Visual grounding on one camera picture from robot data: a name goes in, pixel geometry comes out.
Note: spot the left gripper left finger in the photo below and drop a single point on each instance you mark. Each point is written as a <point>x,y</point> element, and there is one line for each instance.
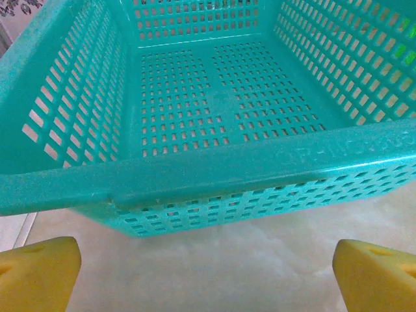
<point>35,279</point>

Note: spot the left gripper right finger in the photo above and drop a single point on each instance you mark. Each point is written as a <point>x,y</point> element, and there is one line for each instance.
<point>377,282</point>

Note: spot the teal plastic basket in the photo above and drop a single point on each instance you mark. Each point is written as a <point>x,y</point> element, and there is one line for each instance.
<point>208,175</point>

